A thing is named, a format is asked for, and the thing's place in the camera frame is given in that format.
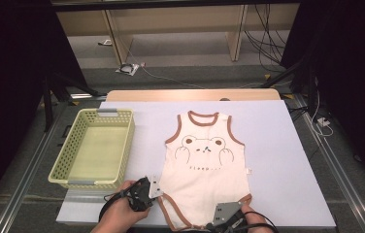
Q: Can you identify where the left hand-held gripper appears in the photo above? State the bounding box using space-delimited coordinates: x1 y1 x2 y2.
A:
128 175 164 213

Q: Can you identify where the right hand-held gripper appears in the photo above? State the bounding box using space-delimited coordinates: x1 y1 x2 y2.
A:
206 202 251 233

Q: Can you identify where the cream baby bodysuit brown trim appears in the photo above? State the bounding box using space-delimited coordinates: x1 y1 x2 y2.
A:
157 110 253 232

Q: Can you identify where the yellow-green perforated plastic basket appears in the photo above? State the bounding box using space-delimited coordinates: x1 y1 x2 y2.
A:
48 108 136 190

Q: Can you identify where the person's left hand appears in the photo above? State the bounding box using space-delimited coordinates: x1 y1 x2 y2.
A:
91 180 150 233

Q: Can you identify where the person's right hand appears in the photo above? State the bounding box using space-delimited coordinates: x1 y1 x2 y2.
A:
237 207 269 233

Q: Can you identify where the white board sheet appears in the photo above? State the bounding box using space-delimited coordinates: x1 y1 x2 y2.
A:
55 99 337 228

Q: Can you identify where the clear packet with black item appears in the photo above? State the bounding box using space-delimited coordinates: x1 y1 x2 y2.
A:
116 62 141 77

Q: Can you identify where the black metal stand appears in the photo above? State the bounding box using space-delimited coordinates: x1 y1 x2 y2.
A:
41 72 107 133
259 57 320 115

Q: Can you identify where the white power adapter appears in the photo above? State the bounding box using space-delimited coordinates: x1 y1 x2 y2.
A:
315 116 331 128

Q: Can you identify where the beige wooden shelf unit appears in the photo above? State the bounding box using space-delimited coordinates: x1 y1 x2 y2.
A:
55 3 301 66

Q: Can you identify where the black curtain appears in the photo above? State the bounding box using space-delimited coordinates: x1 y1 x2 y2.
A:
0 0 87 221
281 0 365 188

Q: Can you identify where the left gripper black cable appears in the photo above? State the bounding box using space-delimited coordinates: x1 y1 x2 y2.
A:
98 185 140 224

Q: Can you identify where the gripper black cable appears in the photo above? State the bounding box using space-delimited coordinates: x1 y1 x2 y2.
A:
243 211 280 233
98 185 140 224

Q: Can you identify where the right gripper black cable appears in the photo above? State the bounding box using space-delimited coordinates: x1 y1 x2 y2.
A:
243 211 280 233

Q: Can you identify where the white floor cable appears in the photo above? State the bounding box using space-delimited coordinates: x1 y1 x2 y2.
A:
140 62 206 90

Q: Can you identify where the aluminium floor rail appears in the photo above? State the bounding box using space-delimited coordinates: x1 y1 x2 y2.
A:
295 95 365 233
0 122 67 233

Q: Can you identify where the black cable bundle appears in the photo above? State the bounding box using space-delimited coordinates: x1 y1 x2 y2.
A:
243 3 290 74

